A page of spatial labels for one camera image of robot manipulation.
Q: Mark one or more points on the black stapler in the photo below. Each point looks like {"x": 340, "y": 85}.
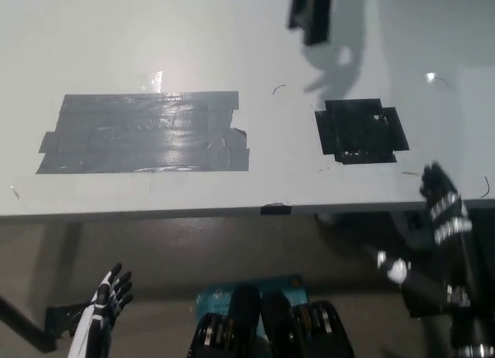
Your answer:
{"x": 309, "y": 14}

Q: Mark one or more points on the grey duct tape patch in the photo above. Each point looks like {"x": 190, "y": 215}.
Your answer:
{"x": 147, "y": 135}

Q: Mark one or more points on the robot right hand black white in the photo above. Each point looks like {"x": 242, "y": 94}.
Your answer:
{"x": 444, "y": 203}

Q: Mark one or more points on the black tape patch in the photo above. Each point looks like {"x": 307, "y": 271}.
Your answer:
{"x": 359, "y": 131}

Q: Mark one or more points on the teal box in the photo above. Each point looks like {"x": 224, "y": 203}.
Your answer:
{"x": 216, "y": 300}

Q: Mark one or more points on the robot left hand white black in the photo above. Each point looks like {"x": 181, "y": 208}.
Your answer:
{"x": 98, "y": 307}

